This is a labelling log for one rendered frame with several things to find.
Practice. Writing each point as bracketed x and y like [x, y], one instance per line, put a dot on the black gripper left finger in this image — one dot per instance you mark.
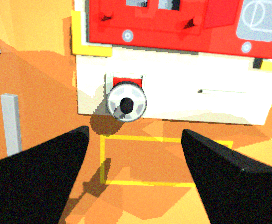
[35, 184]

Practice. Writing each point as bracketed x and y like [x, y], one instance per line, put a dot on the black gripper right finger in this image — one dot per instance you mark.
[233, 188]

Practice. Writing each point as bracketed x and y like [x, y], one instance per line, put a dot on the yellow rectangular outline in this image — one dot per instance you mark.
[102, 152]

